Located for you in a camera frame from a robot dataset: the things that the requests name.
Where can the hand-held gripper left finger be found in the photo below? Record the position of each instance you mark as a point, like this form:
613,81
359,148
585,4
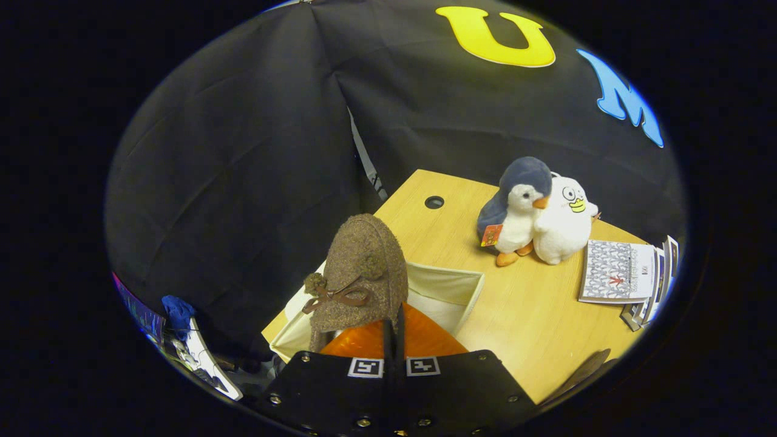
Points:
328,388

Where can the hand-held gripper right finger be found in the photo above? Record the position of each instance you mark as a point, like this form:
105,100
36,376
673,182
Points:
461,388

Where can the cream fabric storage box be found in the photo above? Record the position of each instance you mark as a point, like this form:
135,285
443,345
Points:
443,285

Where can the brown felt shoe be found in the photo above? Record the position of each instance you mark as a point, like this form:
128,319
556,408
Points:
364,261

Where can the white side table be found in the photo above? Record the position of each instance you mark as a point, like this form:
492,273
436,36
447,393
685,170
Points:
206,364

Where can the blue cloth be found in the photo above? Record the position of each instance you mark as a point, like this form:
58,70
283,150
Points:
178,312

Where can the grey penguin plush toy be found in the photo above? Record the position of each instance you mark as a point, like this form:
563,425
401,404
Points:
516,224

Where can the plain white booklet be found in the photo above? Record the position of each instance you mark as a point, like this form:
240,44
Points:
632,315

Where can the white duck plush toy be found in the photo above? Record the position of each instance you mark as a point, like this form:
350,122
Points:
561,230

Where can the grey patterned booklet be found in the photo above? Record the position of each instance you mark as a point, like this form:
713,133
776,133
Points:
616,270

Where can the lit colourful screen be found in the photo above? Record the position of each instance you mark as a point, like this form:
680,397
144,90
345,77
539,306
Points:
139,312

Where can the booklet with blue photo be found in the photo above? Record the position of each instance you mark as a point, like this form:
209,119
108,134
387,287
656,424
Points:
658,285

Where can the white booklet with dark photo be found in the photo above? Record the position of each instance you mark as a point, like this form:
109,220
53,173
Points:
672,261

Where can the black backdrop cloth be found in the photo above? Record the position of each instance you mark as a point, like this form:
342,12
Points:
255,152

